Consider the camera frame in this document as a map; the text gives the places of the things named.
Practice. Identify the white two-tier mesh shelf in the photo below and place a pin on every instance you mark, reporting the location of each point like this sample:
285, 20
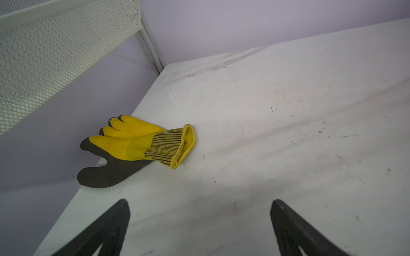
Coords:
46, 45

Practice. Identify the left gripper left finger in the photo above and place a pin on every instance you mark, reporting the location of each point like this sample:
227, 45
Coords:
105, 235

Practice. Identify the aluminium cage frame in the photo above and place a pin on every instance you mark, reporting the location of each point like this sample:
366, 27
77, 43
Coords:
149, 47

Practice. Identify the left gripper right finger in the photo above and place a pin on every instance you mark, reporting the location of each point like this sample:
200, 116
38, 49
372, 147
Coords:
295, 235

